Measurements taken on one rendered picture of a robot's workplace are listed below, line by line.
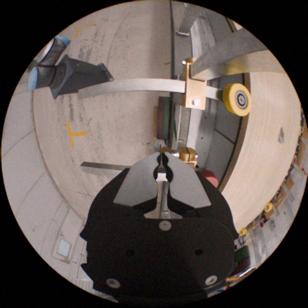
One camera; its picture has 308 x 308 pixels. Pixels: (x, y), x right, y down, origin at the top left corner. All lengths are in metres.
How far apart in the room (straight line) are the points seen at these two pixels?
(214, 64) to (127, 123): 1.11
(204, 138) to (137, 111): 0.77
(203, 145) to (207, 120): 0.13
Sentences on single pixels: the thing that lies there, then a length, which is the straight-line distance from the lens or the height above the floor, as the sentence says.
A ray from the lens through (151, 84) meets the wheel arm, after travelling 0.26.
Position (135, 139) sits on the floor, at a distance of 1.22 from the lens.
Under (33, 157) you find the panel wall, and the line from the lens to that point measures 2.80.
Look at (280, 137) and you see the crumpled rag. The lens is 0.53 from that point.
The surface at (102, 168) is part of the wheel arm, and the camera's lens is 0.36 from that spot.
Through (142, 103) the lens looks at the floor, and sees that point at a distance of 1.13.
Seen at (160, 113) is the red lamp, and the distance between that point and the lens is 0.41.
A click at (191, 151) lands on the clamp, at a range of 0.30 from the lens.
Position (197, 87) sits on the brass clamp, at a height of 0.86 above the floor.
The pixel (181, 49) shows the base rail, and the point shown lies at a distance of 0.48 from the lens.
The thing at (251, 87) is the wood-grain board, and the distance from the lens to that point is 0.32.
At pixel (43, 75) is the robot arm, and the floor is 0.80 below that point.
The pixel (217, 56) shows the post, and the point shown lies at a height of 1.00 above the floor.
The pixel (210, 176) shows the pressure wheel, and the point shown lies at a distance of 0.31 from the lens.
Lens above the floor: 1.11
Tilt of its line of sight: 62 degrees down
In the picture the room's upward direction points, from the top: 176 degrees counter-clockwise
